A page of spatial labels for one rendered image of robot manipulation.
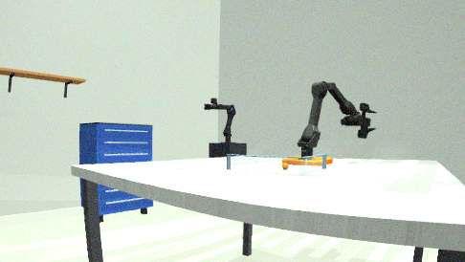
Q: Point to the low clear walls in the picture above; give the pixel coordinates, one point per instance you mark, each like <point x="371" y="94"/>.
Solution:
<point x="283" y="166"/>

